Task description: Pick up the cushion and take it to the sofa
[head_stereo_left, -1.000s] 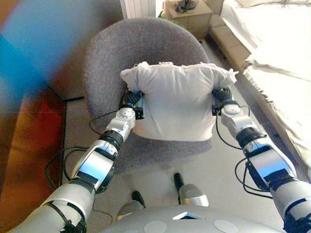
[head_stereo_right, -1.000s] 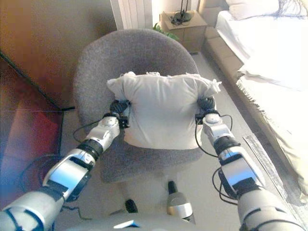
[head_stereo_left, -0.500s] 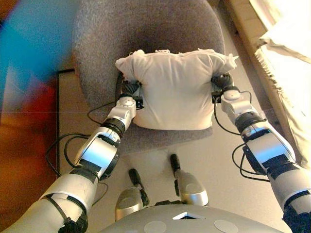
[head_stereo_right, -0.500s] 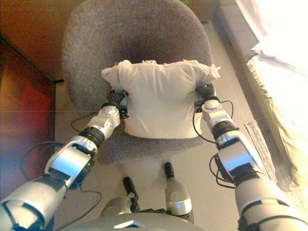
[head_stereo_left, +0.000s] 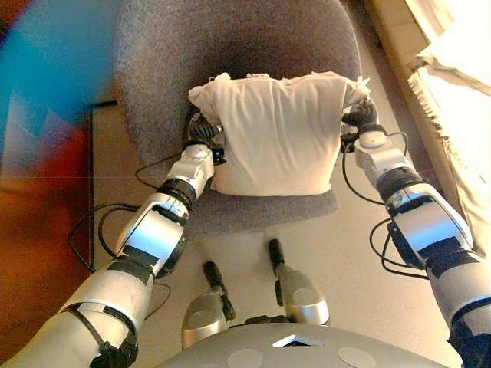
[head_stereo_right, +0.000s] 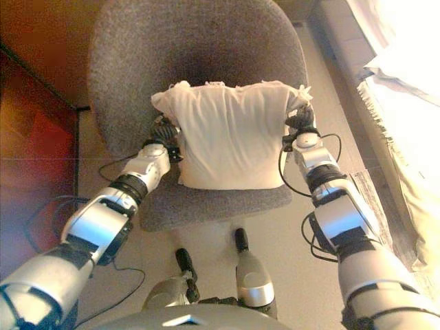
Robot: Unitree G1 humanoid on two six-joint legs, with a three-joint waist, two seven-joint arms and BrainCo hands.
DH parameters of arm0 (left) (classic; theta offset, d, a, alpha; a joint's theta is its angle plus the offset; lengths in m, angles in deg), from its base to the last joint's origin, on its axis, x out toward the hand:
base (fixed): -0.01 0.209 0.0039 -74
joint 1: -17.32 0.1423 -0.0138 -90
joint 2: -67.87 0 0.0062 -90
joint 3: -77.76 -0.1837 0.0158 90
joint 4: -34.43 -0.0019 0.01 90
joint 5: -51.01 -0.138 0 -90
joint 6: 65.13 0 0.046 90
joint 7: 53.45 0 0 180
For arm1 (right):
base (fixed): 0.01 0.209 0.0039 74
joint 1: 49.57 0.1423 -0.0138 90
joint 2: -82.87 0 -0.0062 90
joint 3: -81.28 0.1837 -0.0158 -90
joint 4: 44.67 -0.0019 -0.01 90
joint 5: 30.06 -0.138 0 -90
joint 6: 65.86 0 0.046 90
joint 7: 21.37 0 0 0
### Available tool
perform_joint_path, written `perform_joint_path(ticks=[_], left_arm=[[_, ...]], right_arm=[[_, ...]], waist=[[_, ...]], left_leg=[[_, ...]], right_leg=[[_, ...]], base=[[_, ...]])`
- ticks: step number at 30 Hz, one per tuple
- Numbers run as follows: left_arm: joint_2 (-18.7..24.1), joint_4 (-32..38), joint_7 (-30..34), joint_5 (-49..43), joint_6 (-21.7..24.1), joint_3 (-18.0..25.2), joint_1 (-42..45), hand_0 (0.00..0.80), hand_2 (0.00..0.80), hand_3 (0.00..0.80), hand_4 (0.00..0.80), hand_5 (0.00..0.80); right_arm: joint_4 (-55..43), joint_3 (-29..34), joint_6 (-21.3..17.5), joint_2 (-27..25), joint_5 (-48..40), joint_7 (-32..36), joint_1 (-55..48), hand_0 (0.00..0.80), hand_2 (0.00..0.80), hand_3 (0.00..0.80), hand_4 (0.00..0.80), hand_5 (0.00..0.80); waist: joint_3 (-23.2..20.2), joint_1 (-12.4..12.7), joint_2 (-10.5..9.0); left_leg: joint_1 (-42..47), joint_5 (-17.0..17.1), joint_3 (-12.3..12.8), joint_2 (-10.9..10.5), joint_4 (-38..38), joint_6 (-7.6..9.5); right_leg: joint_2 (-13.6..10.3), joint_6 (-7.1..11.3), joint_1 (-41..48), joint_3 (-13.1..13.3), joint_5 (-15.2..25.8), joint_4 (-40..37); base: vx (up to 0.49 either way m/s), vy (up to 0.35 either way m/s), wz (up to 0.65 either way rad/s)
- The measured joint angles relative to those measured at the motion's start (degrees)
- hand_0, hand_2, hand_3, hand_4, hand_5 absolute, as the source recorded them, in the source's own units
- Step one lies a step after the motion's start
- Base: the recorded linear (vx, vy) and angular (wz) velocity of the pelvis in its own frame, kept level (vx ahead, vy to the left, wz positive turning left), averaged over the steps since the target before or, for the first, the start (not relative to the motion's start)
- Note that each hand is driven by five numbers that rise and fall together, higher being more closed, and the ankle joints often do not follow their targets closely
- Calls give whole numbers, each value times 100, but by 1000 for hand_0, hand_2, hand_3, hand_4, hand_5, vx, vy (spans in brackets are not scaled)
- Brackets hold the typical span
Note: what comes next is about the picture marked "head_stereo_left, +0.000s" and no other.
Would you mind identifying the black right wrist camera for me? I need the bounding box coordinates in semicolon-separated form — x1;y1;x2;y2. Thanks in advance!
339;132;357;153

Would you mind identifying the robot left leg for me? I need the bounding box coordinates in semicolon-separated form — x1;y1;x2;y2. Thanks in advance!
180;260;238;350

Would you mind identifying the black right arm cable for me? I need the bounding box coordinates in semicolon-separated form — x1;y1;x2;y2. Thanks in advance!
340;130;431;281

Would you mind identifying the cream fringed throw blanket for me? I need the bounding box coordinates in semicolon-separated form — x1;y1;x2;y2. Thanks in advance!
405;0;491;264

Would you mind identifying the brown wooden wardrobe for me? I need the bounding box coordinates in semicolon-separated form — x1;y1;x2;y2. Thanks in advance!
0;0;118;368

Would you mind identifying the grey robot torso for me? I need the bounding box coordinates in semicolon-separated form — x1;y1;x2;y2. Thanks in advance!
153;321;450;368

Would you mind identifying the white tasselled cushion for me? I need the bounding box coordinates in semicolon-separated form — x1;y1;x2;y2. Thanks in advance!
187;71;372;199

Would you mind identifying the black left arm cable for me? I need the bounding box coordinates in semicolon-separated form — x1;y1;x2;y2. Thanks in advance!
67;151;193;278

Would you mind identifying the bed with white sheet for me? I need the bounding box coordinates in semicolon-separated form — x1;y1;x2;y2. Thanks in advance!
363;0;491;116

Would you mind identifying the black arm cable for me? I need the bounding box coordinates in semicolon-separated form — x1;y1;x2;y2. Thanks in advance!
340;130;431;281
67;151;193;278

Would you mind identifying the grey fabric tub armchair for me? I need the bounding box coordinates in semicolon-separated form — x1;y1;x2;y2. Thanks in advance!
114;0;364;238

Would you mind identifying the dark robot right hand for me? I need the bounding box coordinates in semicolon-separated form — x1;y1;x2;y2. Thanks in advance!
340;98;380;128

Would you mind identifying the dark robot left hand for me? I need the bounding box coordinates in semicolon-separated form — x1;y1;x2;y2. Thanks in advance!
186;112;224;146

